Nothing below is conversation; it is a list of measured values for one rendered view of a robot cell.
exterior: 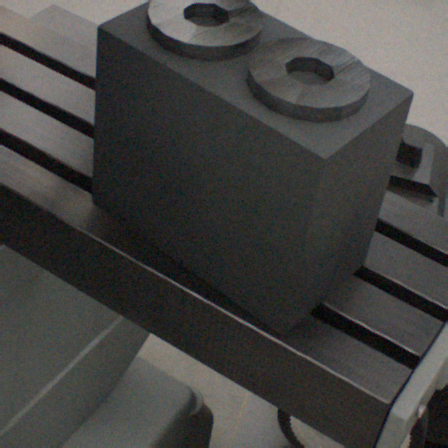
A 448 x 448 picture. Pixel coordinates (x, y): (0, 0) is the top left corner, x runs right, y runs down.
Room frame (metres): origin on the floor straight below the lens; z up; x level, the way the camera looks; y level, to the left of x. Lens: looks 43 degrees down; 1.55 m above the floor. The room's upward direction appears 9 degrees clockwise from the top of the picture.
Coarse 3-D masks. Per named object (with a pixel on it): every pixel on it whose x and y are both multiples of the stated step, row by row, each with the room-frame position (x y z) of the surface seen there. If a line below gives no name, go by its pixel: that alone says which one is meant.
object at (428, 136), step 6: (408, 126) 1.32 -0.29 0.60; (414, 126) 1.32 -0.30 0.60; (408, 132) 1.30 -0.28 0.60; (414, 132) 1.30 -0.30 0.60; (420, 132) 1.31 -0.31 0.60; (426, 132) 1.31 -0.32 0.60; (426, 138) 1.30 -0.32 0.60; (432, 138) 1.30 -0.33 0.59; (438, 138) 1.31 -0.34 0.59; (438, 144) 1.30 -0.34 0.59; (444, 144) 1.31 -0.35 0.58; (438, 150) 1.28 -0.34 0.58; (444, 150) 1.30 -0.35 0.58; (444, 156) 1.28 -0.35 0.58
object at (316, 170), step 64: (192, 0) 0.66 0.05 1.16; (128, 64) 0.61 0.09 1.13; (192, 64) 0.59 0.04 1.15; (256, 64) 0.58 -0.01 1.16; (320, 64) 0.60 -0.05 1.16; (128, 128) 0.60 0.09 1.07; (192, 128) 0.57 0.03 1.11; (256, 128) 0.54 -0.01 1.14; (320, 128) 0.54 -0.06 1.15; (384, 128) 0.57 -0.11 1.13; (128, 192) 0.60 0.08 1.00; (192, 192) 0.56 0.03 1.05; (256, 192) 0.53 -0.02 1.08; (320, 192) 0.51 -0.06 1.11; (384, 192) 0.60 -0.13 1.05; (192, 256) 0.56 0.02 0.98; (256, 256) 0.53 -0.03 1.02; (320, 256) 0.53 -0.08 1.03
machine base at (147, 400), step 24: (144, 360) 1.06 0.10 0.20; (120, 384) 1.00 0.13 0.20; (144, 384) 1.01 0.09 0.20; (168, 384) 1.02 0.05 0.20; (120, 408) 0.95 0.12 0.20; (144, 408) 0.96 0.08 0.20; (168, 408) 0.96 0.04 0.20; (192, 408) 0.98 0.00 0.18; (96, 432) 0.89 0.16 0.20; (120, 432) 0.90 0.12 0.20; (144, 432) 0.91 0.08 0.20; (168, 432) 0.92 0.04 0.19; (192, 432) 0.96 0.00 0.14
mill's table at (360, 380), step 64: (0, 64) 0.82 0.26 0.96; (64, 64) 0.84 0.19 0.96; (0, 128) 0.71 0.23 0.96; (64, 128) 0.73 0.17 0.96; (0, 192) 0.64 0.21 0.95; (64, 192) 0.64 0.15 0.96; (64, 256) 0.60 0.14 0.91; (128, 256) 0.57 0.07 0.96; (384, 256) 0.62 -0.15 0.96; (192, 320) 0.54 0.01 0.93; (256, 320) 0.52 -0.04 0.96; (320, 320) 0.53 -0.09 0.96; (384, 320) 0.54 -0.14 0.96; (256, 384) 0.50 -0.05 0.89; (320, 384) 0.48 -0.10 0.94; (384, 384) 0.47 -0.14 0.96
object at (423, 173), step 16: (400, 144) 1.21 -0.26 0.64; (416, 144) 1.20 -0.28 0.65; (432, 144) 1.26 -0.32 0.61; (400, 160) 1.20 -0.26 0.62; (416, 160) 1.19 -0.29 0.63; (432, 160) 1.22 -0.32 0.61; (400, 176) 1.17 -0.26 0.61; (416, 176) 1.17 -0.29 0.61; (432, 176) 1.18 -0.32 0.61; (400, 192) 1.15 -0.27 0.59; (416, 192) 1.16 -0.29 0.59; (432, 192) 1.16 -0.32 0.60; (432, 208) 1.13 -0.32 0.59; (432, 400) 0.80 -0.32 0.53; (432, 416) 0.80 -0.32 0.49; (432, 432) 0.80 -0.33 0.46
